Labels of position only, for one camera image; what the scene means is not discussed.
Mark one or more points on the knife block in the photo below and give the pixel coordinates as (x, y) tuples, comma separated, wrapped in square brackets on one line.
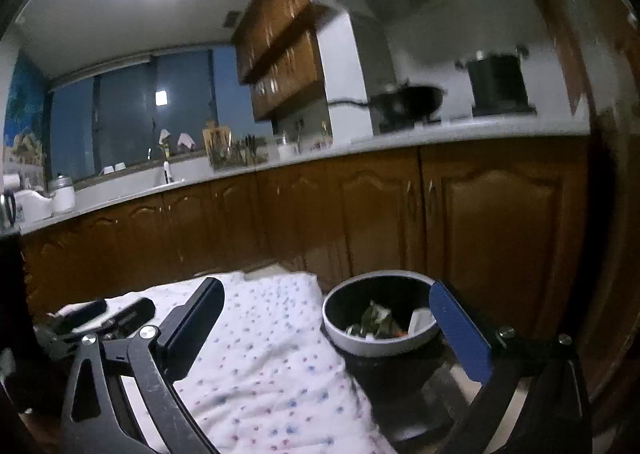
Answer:
[(250, 148)]

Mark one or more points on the white paper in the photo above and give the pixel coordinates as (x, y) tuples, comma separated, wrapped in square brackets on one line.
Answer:
[(421, 321)]

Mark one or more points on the brown wooden cabinet door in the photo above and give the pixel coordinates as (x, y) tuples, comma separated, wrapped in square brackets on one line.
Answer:
[(505, 234), (300, 219), (380, 219), (235, 219)]

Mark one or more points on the white countertop appliance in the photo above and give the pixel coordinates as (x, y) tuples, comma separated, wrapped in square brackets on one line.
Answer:
[(32, 206)]

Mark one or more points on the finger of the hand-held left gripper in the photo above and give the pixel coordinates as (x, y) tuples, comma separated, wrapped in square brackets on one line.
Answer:
[(80, 315), (132, 313)]

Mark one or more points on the sink faucet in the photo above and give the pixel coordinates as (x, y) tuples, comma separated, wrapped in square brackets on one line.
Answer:
[(167, 172)]

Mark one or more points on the white canister with metal lid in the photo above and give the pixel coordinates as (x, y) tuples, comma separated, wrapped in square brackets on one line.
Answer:
[(62, 196)]

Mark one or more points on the wooden kitchen cabinet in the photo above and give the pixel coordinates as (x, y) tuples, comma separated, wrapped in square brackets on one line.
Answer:
[(285, 33), (225, 224)]

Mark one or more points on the wooden lower kitchen cabinet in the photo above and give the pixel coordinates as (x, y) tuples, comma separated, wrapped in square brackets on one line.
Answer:
[(225, 224)]

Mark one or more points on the blue wall poster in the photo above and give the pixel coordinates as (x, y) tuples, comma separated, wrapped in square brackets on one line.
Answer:
[(22, 113)]

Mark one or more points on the ceiling vent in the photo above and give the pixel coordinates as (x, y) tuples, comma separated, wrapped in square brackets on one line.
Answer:
[(231, 19)]

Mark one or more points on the wooden upper kitchen cabinet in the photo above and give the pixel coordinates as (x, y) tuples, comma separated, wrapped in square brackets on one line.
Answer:
[(285, 33)]

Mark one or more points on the black cooking pot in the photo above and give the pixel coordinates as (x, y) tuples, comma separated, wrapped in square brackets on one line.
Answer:
[(497, 81)]

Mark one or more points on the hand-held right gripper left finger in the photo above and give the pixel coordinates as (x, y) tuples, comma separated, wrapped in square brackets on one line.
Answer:
[(192, 329)]

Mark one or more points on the white kitchen countertop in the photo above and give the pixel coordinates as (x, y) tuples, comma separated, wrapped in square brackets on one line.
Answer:
[(350, 146)]

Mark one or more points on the kitchen window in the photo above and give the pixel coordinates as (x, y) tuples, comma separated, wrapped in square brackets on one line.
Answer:
[(125, 113)]

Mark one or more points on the black wok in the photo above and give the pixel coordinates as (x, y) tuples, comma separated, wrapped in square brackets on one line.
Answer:
[(410, 103)]

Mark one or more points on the green wrapper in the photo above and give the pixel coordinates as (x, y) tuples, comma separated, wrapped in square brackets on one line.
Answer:
[(375, 319)]

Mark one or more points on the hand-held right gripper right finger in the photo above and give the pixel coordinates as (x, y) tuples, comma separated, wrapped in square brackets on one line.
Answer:
[(460, 334)]

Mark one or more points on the round white waste bin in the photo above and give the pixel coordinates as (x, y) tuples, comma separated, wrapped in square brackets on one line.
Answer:
[(380, 346)]

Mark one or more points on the white floral blanket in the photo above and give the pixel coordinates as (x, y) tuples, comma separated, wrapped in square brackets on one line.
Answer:
[(275, 374)]

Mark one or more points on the small white jar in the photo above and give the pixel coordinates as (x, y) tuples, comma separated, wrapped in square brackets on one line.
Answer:
[(286, 150)]

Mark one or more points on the wooden utensil holder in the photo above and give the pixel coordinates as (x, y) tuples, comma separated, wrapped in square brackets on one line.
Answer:
[(217, 146)]

